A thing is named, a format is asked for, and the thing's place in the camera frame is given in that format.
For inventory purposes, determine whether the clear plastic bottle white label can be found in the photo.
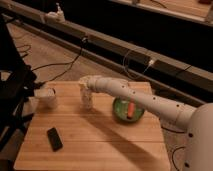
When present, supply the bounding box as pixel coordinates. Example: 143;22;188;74
80;88;93;109

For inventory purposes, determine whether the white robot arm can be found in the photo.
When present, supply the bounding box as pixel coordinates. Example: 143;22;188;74
79;75;213;171

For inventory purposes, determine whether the white cup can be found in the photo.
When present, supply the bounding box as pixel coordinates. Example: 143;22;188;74
34;88;57;109

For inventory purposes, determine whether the green bowl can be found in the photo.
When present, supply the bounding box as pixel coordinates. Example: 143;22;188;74
113;98;145;123

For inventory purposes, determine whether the orange carrot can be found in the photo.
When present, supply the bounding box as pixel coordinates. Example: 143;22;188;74
127;102;135;119

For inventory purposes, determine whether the black phone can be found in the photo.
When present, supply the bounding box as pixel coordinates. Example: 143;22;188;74
47;128;63;151

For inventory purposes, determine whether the black cable on carpet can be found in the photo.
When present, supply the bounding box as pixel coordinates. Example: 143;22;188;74
16;38;88;83

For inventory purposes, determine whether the white cable with plug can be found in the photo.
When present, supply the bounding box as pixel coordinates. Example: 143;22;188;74
122;49;156;80

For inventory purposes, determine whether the white object on rail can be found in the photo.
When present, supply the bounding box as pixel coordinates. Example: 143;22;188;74
45;3;65;22

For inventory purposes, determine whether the black floor cable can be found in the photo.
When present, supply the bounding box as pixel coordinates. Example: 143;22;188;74
161;124;188;171

